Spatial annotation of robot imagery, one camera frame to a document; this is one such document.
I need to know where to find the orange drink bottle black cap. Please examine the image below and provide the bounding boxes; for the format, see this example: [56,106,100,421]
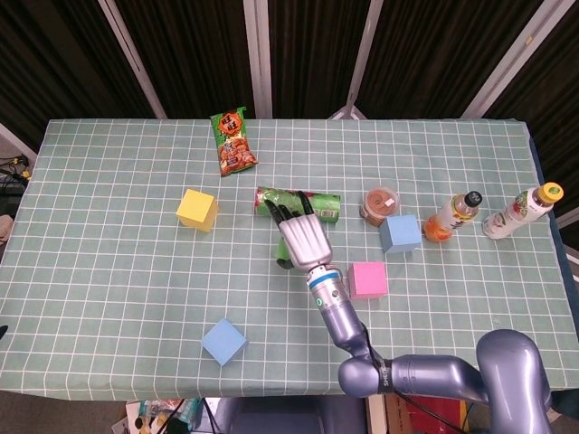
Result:
[422,190,483,244]

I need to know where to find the yellow foam block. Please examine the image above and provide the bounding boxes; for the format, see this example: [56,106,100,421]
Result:
[176,188,219,232]

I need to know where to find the white frame post yellow sticker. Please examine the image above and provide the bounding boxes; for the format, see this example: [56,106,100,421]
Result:
[461,0,560,119]

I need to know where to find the light blue foam block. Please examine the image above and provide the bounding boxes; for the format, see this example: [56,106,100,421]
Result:
[378,214,422,254]
[201,317,249,367]

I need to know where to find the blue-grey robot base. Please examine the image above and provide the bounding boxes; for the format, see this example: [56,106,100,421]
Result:
[215,396,368,434]

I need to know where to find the drink bottle yellow cap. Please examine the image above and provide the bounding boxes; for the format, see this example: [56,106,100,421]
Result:
[481,182,565,240]

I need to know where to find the green chip can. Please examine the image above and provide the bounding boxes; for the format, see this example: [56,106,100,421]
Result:
[252,185,341,225]

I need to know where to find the bundle of cables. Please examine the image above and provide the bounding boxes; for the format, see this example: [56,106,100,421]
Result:
[0,153,33,193]

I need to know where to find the white table leg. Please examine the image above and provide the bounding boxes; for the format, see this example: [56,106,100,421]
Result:
[365,396,386,434]

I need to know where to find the cardboard box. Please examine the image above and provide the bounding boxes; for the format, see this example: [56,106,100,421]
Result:
[384,395,411,434]

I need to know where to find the black pleated curtain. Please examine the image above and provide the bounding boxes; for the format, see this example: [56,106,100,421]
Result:
[0,0,579,182]

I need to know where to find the red box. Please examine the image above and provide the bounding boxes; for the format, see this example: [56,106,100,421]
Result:
[403,396,470,434]

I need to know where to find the pink foam block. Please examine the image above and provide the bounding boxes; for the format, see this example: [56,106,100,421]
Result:
[346,260,389,299]

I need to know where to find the white frame post with foot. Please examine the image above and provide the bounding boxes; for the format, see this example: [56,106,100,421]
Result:
[327,0,385,120]

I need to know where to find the green foam block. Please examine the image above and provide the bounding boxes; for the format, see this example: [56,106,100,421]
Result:
[273,239,295,268]

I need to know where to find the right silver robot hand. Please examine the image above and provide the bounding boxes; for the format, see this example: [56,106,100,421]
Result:
[264,190,334,271]

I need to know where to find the clear jar of rubber bands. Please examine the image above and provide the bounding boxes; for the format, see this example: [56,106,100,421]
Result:
[359,188,402,227]

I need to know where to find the green snack bag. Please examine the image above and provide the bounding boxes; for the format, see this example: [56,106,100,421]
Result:
[210,106,259,178]

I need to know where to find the pile of snack packages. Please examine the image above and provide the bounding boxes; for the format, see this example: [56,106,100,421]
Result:
[125,397,204,434]

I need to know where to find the green checkered tablecloth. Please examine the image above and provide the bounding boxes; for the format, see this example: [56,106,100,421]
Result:
[0,118,566,401]

